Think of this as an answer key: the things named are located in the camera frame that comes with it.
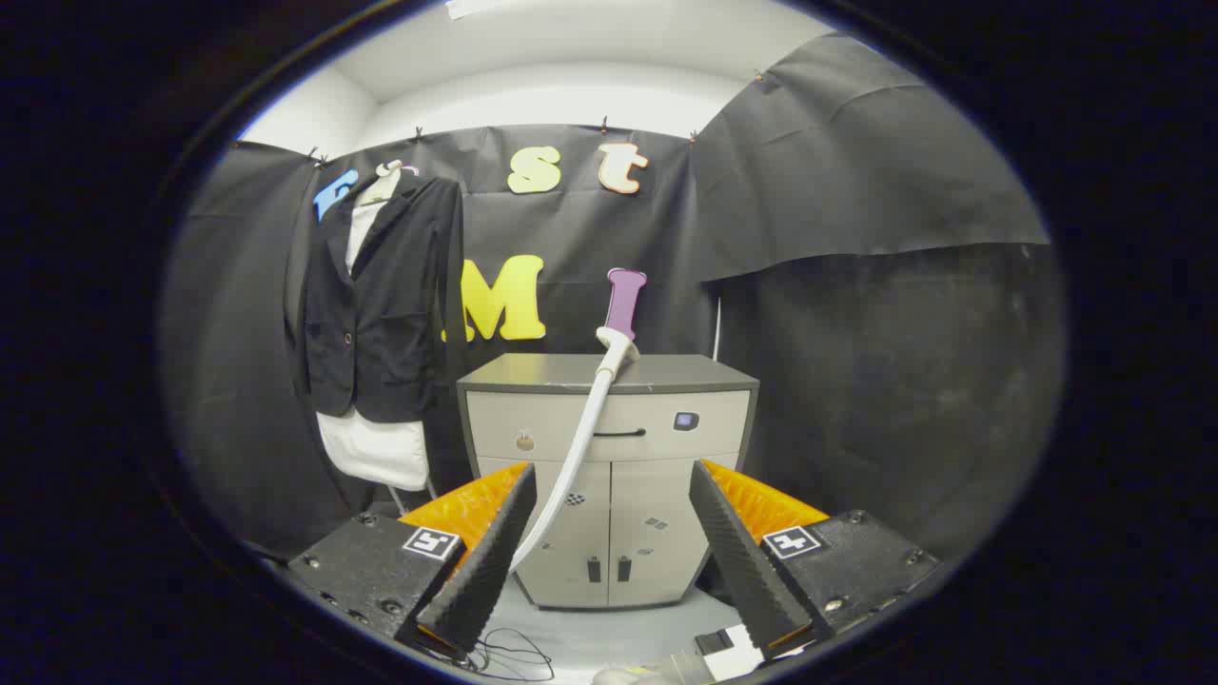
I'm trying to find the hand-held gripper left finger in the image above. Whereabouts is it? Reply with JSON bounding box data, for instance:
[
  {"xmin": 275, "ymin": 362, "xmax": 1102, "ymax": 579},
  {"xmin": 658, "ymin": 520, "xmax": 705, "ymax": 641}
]
[{"xmin": 288, "ymin": 462, "xmax": 539, "ymax": 662}]

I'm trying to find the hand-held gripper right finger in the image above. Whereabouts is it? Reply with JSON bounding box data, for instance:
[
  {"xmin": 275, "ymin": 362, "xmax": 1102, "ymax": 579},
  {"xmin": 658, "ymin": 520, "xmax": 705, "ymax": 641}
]
[{"xmin": 689, "ymin": 459, "xmax": 941, "ymax": 659}]

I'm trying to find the white shirt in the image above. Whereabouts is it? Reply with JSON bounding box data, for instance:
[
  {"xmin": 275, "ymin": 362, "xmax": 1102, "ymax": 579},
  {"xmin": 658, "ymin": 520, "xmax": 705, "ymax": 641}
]
[{"xmin": 317, "ymin": 176, "xmax": 429, "ymax": 492}]

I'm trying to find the white garment steamer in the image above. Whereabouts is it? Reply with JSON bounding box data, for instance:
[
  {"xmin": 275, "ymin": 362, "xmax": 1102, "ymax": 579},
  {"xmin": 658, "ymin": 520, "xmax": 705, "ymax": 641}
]
[{"xmin": 509, "ymin": 326, "xmax": 640, "ymax": 574}]

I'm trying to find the black suit jacket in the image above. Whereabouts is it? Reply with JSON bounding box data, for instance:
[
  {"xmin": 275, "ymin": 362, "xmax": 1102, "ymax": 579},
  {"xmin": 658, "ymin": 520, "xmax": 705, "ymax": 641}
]
[{"xmin": 285, "ymin": 174, "xmax": 467, "ymax": 424}]

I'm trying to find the white and black device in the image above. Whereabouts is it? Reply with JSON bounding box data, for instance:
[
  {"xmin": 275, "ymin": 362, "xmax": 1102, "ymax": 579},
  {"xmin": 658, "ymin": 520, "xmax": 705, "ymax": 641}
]
[{"xmin": 693, "ymin": 623, "xmax": 767, "ymax": 682}]

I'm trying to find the grey cabinet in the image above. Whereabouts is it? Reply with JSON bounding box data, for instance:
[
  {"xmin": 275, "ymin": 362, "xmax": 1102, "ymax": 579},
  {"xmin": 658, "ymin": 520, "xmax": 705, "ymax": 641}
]
[{"xmin": 457, "ymin": 354, "xmax": 760, "ymax": 610}]

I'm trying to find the black backdrop cloth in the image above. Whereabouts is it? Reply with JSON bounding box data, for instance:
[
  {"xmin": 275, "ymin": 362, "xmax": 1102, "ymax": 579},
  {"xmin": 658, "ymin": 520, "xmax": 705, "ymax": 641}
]
[{"xmin": 160, "ymin": 33, "xmax": 1067, "ymax": 572}]

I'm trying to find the row of black cloth clips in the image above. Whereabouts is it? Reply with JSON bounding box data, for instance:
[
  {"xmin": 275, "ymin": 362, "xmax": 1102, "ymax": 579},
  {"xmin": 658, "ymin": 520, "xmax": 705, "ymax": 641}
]
[{"xmin": 306, "ymin": 68, "xmax": 765, "ymax": 167}]

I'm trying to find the thin black cable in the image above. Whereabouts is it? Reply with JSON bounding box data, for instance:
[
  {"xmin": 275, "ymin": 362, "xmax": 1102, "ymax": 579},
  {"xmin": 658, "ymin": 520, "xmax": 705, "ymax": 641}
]
[{"xmin": 466, "ymin": 626, "xmax": 556, "ymax": 682}]

